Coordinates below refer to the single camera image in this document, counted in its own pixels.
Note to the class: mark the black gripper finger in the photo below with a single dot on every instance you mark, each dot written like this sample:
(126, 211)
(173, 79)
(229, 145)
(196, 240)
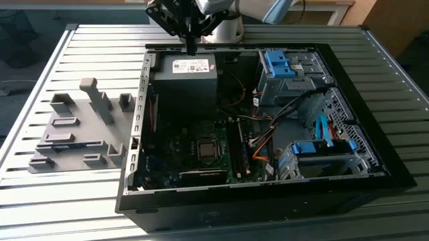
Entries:
(209, 26)
(161, 17)

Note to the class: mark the dark RAM stick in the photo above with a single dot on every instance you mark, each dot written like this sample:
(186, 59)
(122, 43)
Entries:
(244, 148)
(63, 148)

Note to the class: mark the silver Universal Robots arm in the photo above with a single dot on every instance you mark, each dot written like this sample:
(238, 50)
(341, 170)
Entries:
(228, 30)

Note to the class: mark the gray power supply unit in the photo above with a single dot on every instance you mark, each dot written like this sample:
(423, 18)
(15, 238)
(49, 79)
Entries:
(188, 85)

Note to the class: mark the blue drive latch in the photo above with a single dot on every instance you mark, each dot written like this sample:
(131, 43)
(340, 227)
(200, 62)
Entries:
(279, 65)

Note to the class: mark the metal drive cage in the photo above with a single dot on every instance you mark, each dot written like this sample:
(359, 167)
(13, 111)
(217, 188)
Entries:
(295, 86)

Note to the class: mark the black mesh chair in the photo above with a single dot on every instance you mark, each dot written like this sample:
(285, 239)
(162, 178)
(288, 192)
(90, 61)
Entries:
(17, 37)

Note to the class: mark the CPU socket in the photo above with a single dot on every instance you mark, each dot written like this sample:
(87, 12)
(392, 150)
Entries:
(209, 139)

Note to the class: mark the gray parts rack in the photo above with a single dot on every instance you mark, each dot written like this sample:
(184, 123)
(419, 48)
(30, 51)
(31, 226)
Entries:
(83, 125)

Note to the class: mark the silver CPU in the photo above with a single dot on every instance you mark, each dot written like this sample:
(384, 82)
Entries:
(208, 150)

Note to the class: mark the green motherboard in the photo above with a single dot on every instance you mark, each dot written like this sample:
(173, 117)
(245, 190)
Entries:
(225, 150)

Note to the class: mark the wooden cabinet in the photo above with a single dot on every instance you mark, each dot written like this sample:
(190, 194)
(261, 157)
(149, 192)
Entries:
(396, 22)

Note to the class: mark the hard disk in blue carrier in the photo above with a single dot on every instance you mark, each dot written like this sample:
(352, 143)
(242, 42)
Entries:
(304, 148)

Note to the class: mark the black graphics card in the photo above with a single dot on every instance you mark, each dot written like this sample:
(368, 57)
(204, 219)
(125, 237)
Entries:
(201, 178)

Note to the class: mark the metal disk bay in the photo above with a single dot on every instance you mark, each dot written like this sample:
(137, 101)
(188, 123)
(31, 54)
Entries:
(328, 158)

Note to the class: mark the black open PC case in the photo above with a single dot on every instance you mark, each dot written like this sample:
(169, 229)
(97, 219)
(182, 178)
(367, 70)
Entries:
(234, 208)

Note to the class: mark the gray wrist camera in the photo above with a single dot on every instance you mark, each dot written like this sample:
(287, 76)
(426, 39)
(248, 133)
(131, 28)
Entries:
(212, 6)

